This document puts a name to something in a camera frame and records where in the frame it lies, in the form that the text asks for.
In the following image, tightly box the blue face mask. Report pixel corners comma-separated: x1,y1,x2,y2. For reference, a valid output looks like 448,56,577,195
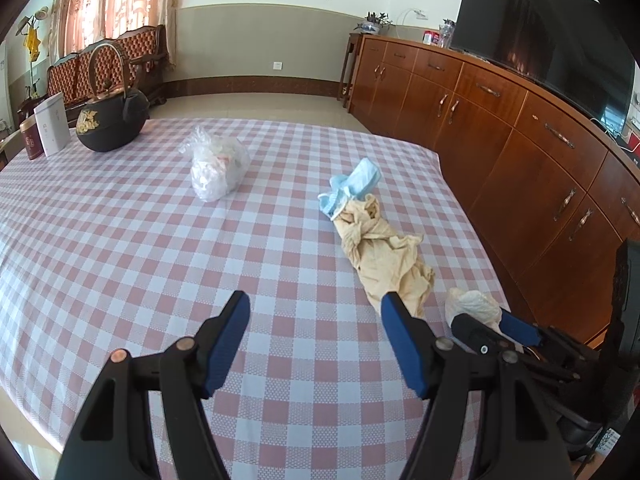
318,157,383,221

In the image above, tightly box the white paper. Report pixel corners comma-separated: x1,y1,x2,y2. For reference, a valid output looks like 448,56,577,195
445,287,503,333

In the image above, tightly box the coat rack with hats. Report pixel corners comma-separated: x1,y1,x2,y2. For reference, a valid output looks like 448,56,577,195
15,6,51,98

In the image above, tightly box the pink patterned curtain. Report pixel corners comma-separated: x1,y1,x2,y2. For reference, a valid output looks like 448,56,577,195
47,0,186,68

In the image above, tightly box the maroon round tin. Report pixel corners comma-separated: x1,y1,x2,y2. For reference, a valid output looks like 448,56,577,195
20,115,45,162

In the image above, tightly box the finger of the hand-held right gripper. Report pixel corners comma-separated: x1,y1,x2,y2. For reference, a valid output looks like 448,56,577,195
500,309,547,349
450,312,503,357

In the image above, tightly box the clear crumpled plastic bag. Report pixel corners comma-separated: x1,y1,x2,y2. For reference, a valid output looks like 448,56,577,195
179,125,252,203

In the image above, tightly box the black cast iron teapot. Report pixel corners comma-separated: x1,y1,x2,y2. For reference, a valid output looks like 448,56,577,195
75,42,151,153

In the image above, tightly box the pink checked tablecloth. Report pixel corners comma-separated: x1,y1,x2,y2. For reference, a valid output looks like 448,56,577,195
0,117,511,480

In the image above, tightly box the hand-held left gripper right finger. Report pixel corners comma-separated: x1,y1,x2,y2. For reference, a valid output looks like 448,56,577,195
380,291,573,480

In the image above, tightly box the beige cloth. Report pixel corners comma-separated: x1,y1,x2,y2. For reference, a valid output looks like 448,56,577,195
332,195,436,318

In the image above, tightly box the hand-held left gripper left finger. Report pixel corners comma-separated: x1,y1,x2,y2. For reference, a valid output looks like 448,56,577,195
54,290,252,480

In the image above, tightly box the wooden sofa with orange cushions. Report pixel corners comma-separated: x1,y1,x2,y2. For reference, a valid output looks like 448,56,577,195
17,24,168,126

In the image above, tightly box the black flat television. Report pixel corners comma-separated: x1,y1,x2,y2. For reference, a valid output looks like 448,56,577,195
449,0,635,133

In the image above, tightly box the small potted plant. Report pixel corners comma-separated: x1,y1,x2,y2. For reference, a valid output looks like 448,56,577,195
354,11,395,36

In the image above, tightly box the brown wooden sideboard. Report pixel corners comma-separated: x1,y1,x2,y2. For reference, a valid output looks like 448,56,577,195
352,34,640,351

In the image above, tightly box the white tin box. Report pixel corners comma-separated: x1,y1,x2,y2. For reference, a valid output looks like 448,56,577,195
34,92,70,157

